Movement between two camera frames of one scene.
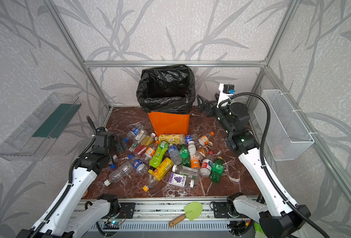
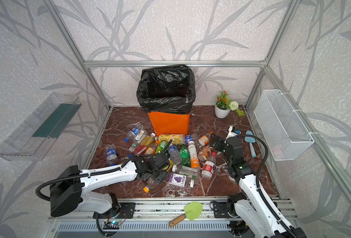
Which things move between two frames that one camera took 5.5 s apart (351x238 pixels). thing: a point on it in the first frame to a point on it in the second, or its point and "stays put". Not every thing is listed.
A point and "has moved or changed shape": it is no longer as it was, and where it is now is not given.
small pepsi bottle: (189, 138) stays put
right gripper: (210, 108) to (220, 144)
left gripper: (117, 146) to (161, 162)
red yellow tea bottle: (146, 142) stays put
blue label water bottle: (175, 154) stays put
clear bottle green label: (190, 171) stays put
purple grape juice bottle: (179, 179) stays put
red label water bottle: (206, 165) has moved or changed shape
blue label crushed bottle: (132, 134) stays put
